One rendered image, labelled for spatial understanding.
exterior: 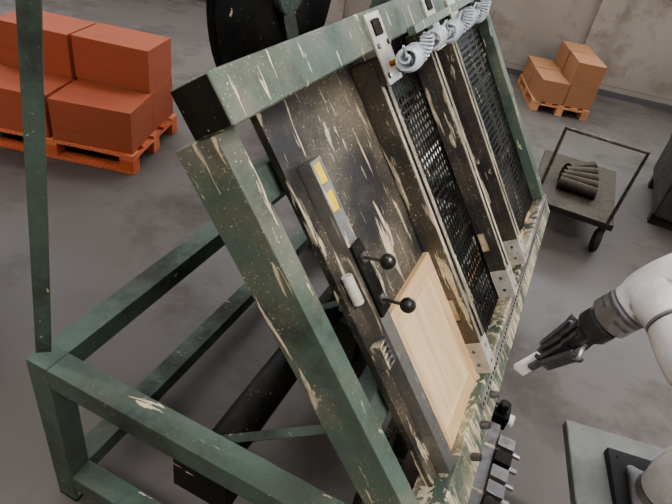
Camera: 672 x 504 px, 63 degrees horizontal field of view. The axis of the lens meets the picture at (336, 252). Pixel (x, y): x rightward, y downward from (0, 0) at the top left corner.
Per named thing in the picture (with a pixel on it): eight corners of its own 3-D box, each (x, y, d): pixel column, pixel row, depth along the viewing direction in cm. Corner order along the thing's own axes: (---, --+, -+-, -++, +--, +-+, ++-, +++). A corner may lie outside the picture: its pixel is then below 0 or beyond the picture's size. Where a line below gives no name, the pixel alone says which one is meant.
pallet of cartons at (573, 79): (522, 108, 687) (542, 55, 648) (517, 81, 780) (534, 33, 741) (586, 123, 681) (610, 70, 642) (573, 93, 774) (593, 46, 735)
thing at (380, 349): (379, 370, 138) (390, 370, 137) (369, 348, 136) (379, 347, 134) (385, 360, 141) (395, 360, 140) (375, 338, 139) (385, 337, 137)
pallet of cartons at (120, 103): (126, 181, 411) (117, 75, 363) (-39, 138, 424) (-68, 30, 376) (185, 132, 490) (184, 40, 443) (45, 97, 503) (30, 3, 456)
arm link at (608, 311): (616, 307, 103) (590, 322, 107) (650, 335, 104) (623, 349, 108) (612, 278, 110) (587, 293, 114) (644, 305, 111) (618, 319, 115)
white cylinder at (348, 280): (338, 279, 130) (351, 307, 132) (348, 278, 128) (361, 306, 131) (343, 273, 132) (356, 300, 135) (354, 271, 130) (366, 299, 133)
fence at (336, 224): (437, 473, 154) (450, 474, 152) (295, 167, 123) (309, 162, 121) (442, 459, 158) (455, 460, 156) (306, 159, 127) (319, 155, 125)
